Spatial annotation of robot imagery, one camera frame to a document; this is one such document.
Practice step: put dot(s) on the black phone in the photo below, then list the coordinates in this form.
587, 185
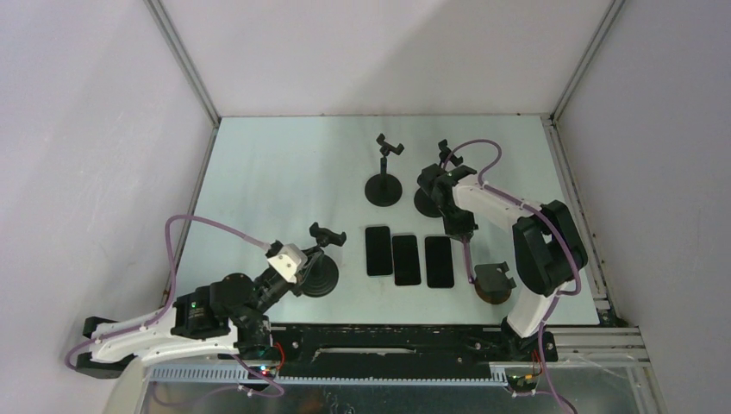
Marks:
439, 262
406, 261

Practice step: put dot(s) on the brown base phone stand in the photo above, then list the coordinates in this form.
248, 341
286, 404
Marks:
492, 283

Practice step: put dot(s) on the teal blue phone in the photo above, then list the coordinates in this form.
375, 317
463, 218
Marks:
378, 251

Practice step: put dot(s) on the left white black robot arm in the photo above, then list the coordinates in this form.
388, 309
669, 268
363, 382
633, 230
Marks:
225, 317

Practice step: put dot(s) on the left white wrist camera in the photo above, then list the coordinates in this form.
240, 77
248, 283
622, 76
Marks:
287, 260

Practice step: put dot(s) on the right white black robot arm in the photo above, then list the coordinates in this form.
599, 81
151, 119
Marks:
549, 252

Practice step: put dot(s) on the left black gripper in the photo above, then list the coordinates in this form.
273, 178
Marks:
312, 255

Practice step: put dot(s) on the left small circuit board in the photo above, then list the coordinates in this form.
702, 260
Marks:
261, 372

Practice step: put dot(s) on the right small circuit board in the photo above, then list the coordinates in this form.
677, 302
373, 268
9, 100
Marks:
523, 385

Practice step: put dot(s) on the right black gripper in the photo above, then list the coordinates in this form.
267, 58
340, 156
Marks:
465, 231

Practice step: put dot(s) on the small circuit board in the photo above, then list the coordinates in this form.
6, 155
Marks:
261, 372
523, 385

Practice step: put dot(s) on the black front mounting rail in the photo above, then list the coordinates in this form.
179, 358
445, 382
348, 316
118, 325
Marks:
308, 351

